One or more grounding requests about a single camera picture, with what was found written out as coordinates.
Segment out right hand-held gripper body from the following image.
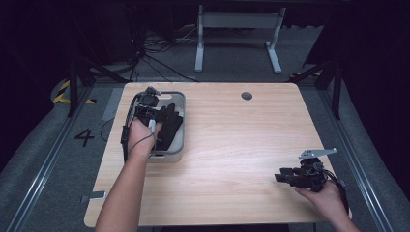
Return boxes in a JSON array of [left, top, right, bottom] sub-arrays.
[[289, 147, 338, 193]]

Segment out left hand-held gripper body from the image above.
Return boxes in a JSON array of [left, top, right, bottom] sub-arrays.
[[129, 85, 162, 134]]

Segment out black glove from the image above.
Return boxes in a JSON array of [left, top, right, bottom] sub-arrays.
[[158, 102, 177, 123], [155, 110, 184, 152]]

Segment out grey plastic basket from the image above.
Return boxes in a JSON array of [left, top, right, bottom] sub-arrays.
[[123, 90, 188, 163]]

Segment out person's right hand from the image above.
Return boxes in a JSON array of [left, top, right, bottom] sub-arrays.
[[294, 180, 348, 224]]

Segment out person's left hand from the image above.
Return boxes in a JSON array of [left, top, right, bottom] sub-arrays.
[[127, 117, 163, 160]]

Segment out black metal stand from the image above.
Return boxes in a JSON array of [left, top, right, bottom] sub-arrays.
[[289, 59, 343, 121], [67, 56, 131, 118]]

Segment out yellow black hazard tape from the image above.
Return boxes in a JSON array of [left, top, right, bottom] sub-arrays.
[[52, 79, 98, 105]]

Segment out grey tape piece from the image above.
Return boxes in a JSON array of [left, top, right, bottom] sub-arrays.
[[79, 190, 107, 204]]

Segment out right hand-held gripper black cable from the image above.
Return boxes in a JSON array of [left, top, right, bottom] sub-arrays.
[[313, 161, 351, 215]]

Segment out metal floor rail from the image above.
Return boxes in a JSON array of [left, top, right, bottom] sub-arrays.
[[316, 86, 395, 232], [5, 86, 95, 232]]

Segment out thin black floor cable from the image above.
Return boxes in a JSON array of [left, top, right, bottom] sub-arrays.
[[100, 117, 116, 143]]

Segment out bundle of floor cables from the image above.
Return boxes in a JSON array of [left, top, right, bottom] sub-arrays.
[[128, 24, 199, 83]]

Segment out white metal desk frame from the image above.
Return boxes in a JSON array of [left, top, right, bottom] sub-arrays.
[[193, 4, 287, 74]]

